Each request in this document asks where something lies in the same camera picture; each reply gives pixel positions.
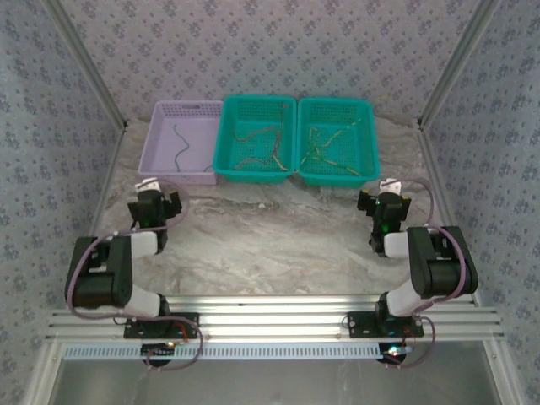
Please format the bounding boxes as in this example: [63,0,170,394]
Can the yellow green cable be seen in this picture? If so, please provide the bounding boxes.
[310,120,364,149]
[300,126,324,165]
[314,150,365,177]

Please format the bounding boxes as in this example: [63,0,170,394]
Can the teal plastic basket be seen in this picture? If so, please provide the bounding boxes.
[297,96,381,189]
[213,94,299,186]

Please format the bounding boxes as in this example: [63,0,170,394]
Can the purple plastic basket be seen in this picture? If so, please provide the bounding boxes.
[138,100,224,186]

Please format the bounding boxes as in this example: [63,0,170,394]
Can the black controller board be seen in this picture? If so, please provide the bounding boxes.
[378,341,413,365]
[140,342,178,358]

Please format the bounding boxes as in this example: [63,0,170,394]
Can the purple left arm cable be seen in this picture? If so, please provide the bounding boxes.
[63,179,204,373]

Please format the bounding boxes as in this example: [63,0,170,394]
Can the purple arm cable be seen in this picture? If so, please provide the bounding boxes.
[63,179,204,373]
[384,177,480,370]

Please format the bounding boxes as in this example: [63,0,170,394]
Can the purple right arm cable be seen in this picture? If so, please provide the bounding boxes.
[384,177,480,370]

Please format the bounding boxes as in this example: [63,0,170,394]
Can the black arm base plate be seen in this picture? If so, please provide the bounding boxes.
[346,310,424,338]
[123,310,201,338]

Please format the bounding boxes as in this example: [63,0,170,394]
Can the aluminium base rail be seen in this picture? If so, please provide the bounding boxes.
[44,294,505,343]

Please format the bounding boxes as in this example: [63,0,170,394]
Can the aluminium frame post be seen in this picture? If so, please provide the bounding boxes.
[40,0,129,130]
[417,0,503,127]

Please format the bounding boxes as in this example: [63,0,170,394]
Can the white slotted cable duct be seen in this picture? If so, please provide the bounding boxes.
[62,341,383,362]

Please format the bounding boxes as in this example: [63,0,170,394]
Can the aluminium frame leg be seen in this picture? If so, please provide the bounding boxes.
[23,340,64,405]
[483,339,522,405]

